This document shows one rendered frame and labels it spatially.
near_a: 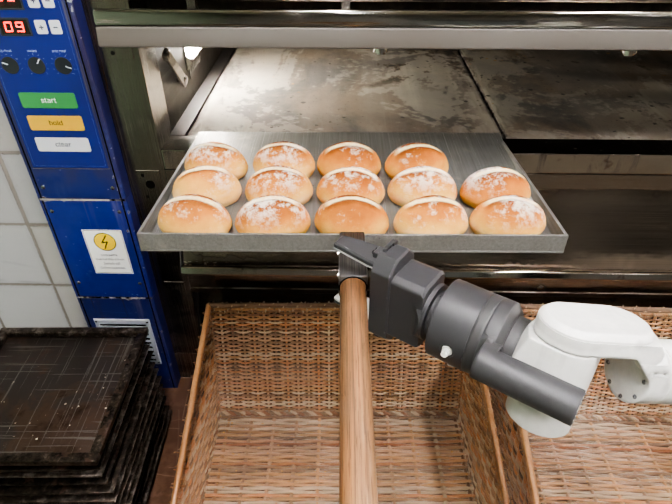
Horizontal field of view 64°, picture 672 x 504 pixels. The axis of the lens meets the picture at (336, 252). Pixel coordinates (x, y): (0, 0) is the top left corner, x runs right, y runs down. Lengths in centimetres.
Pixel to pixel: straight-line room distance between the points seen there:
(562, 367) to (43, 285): 104
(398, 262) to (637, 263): 70
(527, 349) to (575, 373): 5
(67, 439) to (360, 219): 59
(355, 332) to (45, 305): 90
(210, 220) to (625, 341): 49
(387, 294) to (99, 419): 58
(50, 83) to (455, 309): 71
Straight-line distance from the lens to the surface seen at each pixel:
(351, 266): 62
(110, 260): 113
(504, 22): 75
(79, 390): 105
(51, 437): 101
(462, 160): 93
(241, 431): 124
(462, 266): 107
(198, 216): 71
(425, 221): 70
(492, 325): 54
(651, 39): 82
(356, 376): 51
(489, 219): 72
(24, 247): 123
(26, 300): 134
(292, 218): 70
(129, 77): 96
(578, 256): 114
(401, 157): 83
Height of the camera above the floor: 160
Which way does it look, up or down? 37 degrees down
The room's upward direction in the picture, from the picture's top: straight up
